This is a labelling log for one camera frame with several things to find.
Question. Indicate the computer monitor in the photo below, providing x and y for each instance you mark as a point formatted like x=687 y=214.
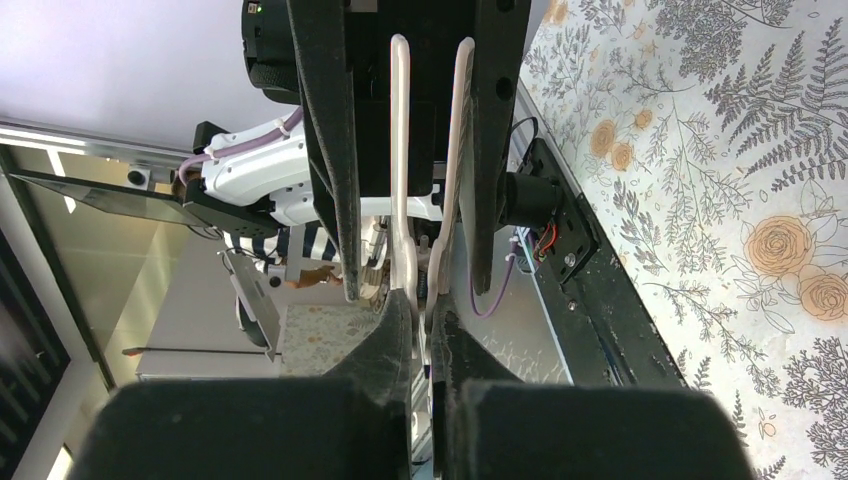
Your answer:
x=114 y=199

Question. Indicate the brown bag sealing clip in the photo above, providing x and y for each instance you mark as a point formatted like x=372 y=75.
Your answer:
x=411 y=186

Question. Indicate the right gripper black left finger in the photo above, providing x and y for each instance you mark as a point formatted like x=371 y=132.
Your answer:
x=352 y=422

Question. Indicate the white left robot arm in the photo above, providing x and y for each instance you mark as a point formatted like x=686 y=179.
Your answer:
x=453 y=65

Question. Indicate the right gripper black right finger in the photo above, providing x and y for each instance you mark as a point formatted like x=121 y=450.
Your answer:
x=489 y=424

